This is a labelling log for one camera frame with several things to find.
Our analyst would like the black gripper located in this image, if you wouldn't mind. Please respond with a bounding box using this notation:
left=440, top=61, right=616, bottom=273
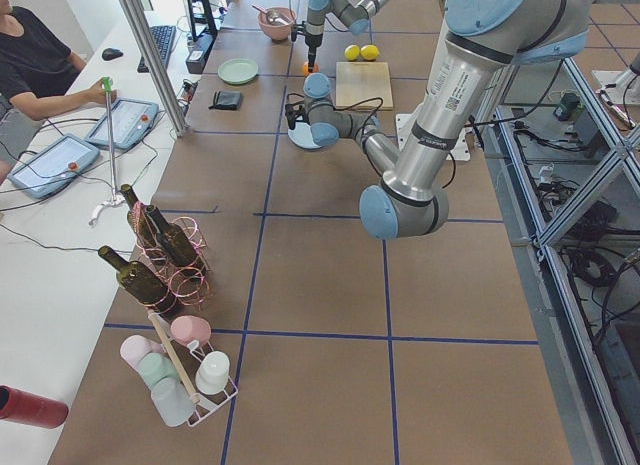
left=305, top=33, right=323, bottom=66

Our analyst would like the orange fruit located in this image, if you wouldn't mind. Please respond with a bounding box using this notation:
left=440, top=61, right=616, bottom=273
left=302, top=62, right=319, bottom=76

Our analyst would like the light blue plate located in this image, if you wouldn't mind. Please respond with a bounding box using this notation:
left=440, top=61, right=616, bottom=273
left=287, top=122, right=321, bottom=151

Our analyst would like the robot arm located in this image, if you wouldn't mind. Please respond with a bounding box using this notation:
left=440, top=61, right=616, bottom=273
left=302, top=0, right=592, bottom=240
left=299, top=0, right=389, bottom=73

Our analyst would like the green plate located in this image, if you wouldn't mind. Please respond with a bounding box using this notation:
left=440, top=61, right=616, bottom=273
left=217, top=58, right=259, bottom=85

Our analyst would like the pink bowl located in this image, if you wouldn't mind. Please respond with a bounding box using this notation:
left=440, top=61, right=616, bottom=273
left=257, top=7, right=296, bottom=41

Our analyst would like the near yellow lemon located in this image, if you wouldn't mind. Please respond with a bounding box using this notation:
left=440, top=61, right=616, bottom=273
left=344, top=44, right=361, bottom=62

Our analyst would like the yellow lemon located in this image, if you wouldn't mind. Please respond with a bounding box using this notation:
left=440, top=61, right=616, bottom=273
left=344, top=44, right=361, bottom=62
left=360, top=44, right=380, bottom=61

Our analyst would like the metal scoop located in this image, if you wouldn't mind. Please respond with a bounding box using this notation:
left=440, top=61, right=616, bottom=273
left=252, top=4, right=293, bottom=25

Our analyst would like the wooden cutting board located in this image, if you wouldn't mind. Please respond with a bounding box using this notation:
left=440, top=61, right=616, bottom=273
left=334, top=61, right=394, bottom=110

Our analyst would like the far yellow lemon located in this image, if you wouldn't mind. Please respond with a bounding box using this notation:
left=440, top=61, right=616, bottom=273
left=360, top=44, right=380, bottom=61

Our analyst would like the folded grey cloth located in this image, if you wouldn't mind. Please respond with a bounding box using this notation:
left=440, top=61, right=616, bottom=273
left=208, top=90, right=243, bottom=111

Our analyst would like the black keyboard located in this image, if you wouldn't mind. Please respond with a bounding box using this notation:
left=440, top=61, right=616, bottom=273
left=149, top=25, right=177, bottom=68

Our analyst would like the far teach pendant tablet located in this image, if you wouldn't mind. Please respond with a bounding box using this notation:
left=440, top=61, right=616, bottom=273
left=85, top=98, right=159, bottom=150

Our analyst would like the teach pendant tablet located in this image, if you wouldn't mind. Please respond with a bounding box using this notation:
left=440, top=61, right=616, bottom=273
left=8, top=134, right=99, bottom=199
left=85, top=98, right=159, bottom=150

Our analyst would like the black computer mouse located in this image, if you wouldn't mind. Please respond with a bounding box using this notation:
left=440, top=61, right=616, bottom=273
left=101, top=47, right=123, bottom=61

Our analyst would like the metal stand with green top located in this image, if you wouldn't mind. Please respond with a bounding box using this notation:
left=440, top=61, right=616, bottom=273
left=88, top=77, right=124, bottom=227

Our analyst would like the rear green wine bottle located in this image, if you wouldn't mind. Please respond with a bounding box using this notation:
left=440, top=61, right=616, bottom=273
left=120, top=184, right=157, bottom=248

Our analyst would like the green wine bottle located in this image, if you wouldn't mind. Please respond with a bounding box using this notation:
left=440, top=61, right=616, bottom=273
left=145, top=205, right=206, bottom=277
left=98, top=245, right=183, bottom=320
left=120, top=184, right=157, bottom=248

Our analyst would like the middle green wine bottle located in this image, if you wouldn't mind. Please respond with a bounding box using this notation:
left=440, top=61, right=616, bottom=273
left=145, top=205, right=206, bottom=277

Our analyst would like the person in black shirt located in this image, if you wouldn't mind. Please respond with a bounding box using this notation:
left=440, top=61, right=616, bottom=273
left=0, top=0, right=118, bottom=181

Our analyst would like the near teach pendant tablet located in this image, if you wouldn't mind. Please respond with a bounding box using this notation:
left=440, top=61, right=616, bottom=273
left=8, top=134, right=99, bottom=199

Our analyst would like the front green wine bottle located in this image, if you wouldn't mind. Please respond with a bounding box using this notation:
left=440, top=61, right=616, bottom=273
left=98, top=245, right=183, bottom=320

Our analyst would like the pink cup on rack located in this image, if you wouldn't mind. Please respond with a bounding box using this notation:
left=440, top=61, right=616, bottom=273
left=170, top=315, right=211, bottom=346

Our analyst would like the white cup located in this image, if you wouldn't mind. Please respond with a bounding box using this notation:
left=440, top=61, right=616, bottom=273
left=196, top=351, right=230, bottom=395

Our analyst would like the pale pink cup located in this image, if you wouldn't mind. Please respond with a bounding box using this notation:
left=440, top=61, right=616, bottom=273
left=120, top=335, right=164, bottom=369

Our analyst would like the mint green cup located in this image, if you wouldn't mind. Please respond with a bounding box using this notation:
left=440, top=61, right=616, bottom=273
left=135, top=352, right=179, bottom=389

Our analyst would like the grey blue cup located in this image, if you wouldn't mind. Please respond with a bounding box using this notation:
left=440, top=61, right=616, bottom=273
left=150, top=377, right=196, bottom=427

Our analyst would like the red cylinder bottle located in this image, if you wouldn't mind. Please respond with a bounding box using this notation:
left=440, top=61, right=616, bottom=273
left=1, top=385, right=69, bottom=429

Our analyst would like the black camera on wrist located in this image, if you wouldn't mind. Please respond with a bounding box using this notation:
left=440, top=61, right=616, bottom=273
left=284, top=101, right=309, bottom=130

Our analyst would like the aluminium frame post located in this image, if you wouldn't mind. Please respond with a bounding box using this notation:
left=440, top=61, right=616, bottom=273
left=118, top=0, right=188, bottom=138

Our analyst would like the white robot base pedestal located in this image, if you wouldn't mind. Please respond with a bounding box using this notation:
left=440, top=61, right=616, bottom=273
left=395, top=112, right=474, bottom=162

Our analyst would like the copper wire bottle rack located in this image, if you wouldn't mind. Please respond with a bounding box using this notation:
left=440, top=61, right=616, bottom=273
left=127, top=201, right=212, bottom=311

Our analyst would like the white wire cup rack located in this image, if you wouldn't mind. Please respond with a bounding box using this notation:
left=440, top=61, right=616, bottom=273
left=148, top=313, right=238, bottom=427

